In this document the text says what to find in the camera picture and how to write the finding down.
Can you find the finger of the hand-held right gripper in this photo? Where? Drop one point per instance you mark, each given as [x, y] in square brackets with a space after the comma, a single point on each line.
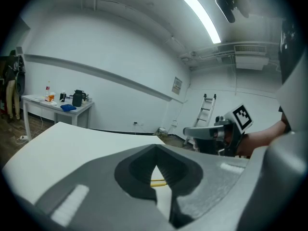
[202, 132]
[207, 145]

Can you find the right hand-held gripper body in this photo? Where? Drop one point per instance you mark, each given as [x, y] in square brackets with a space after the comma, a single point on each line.
[240, 117]

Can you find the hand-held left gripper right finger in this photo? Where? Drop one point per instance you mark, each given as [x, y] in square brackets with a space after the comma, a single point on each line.
[209, 179]

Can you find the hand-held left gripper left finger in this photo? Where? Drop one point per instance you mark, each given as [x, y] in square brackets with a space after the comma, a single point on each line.
[91, 191]

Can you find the person's right forearm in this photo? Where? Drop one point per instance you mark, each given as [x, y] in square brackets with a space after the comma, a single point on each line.
[262, 138]

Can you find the grey metal ladder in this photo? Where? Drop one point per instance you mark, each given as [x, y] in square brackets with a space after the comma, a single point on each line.
[204, 109]

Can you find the white air conditioner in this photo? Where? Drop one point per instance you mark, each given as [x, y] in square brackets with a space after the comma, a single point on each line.
[251, 58]

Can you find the white ceiling pipes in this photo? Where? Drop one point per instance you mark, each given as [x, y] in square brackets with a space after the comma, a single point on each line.
[207, 53]

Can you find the person's black shirt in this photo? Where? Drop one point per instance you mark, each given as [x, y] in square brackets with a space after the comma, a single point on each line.
[288, 61]

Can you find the blue folded cloth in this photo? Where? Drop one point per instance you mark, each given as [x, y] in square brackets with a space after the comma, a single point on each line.
[68, 107]

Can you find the white power strip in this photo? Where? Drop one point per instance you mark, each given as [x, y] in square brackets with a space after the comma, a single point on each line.
[22, 138]

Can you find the small white pot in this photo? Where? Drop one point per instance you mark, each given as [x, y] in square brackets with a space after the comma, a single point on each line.
[84, 101]

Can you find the black kettle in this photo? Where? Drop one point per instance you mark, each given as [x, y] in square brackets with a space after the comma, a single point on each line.
[77, 98]

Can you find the white side table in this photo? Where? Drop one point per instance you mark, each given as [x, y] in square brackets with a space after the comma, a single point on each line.
[41, 107]

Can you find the black white box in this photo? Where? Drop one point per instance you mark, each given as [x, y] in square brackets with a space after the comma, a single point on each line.
[62, 96]

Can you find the orange packet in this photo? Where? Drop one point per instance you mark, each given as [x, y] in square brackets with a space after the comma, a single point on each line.
[50, 97]

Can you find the ceiling light tube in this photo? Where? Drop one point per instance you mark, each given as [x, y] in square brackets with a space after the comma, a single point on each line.
[203, 18]

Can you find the bottle with red label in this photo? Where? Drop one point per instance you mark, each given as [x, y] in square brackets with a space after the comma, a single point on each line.
[47, 89]

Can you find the beige trousers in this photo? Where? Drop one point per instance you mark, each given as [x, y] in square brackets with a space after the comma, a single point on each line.
[10, 100]

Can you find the black clothing bundle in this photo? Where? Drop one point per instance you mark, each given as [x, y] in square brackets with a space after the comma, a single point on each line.
[12, 66]

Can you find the wall notice sheet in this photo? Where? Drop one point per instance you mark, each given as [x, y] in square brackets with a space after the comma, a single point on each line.
[176, 85]

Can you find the black head-worn camera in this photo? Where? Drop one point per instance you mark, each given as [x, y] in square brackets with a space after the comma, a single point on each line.
[225, 8]

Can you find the grey wall rail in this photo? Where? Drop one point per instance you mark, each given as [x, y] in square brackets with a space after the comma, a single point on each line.
[96, 69]

